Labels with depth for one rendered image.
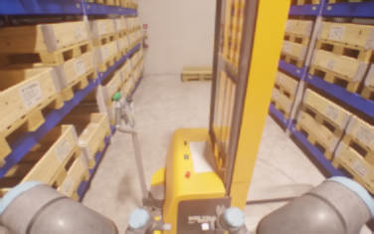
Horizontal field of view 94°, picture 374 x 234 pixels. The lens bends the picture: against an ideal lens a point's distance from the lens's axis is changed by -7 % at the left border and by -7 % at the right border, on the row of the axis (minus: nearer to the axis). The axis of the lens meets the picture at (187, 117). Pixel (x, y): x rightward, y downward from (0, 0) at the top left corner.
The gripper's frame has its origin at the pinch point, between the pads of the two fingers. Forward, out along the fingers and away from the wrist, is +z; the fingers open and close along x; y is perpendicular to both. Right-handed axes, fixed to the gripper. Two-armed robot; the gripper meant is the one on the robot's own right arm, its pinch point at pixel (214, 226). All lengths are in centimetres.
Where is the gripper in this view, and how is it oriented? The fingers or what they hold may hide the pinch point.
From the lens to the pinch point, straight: 131.9
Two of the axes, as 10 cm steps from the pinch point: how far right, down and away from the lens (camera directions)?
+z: -1.7, 6.1, 7.7
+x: 9.8, 0.1, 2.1
